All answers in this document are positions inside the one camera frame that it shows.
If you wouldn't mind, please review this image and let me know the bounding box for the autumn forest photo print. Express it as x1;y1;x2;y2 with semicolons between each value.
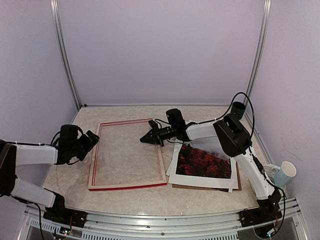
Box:
175;144;232;179

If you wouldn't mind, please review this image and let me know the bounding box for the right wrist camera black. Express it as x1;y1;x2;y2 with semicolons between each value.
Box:
148;120;161;130

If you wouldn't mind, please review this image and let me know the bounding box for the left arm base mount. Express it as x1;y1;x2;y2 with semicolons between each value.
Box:
43;208;88;228

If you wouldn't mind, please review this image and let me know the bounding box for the white mat board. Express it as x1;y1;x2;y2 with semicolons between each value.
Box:
166;137;239;193

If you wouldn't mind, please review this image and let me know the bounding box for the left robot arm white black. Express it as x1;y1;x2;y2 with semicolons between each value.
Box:
0;124;100;223

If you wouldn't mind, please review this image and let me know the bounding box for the aluminium corner post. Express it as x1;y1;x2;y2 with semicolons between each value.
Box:
50;0;82;110
246;0;272;97

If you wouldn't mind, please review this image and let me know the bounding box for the left aluminium corner post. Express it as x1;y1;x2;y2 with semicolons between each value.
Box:
50;0;82;110

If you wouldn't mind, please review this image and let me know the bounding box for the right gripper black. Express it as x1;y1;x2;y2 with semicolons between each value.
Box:
140;123;176;147

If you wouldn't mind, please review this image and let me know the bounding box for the brown backing board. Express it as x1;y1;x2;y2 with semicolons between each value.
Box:
171;162;243;192

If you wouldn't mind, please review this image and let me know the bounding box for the aluminium front rail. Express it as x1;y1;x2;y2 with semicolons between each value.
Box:
17;197;308;240

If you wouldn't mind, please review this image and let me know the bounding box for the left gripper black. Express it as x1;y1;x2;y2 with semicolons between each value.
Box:
69;130;99;161

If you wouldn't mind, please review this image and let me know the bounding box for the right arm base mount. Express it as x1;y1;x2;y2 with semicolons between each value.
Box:
239;207;282;228

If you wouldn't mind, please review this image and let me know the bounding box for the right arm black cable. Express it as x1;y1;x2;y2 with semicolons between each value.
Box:
197;92;256;141

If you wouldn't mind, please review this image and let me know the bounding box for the dark green cup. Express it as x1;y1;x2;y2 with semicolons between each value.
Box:
230;101;246;121

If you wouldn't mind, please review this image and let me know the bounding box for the right aluminium corner post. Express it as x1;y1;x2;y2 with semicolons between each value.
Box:
246;0;272;97

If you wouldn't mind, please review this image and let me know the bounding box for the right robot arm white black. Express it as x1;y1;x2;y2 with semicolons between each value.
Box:
140;108;286;222

